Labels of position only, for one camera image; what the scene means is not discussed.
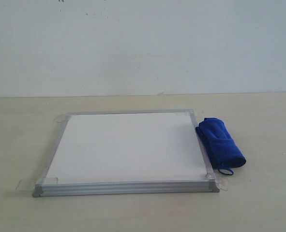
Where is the blue cloth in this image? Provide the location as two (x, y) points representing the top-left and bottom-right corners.
(196, 117), (246, 175)

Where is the clear tape far right corner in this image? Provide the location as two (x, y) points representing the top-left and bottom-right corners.
(175, 109), (205, 117)

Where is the clear tape corner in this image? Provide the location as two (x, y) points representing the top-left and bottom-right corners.
(206, 173), (229, 192)
(15, 177), (58, 192)
(54, 114), (67, 122)
(175, 109), (205, 117)

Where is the clear tape far left corner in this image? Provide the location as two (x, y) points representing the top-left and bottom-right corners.
(54, 114), (67, 122)

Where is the clear tape near right corner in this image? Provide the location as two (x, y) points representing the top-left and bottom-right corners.
(206, 173), (229, 192)

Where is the clear tape near left corner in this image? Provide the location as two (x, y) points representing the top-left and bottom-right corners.
(15, 177), (58, 192)

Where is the white board aluminium frame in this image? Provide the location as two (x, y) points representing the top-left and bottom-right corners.
(32, 109), (220, 198)

